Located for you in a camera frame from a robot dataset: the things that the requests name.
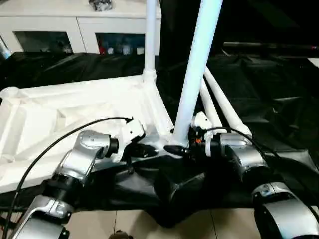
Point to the white plastic table leg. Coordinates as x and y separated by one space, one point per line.
224 99
150 37
197 62
209 104

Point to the dark rounded robot body part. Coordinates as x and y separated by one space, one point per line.
120 235

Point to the black backdrop cloth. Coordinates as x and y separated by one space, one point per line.
261 20

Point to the white cabinet with glass doors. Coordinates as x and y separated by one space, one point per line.
49 22

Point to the blue white wrapped roll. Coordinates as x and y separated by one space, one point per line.
3 49

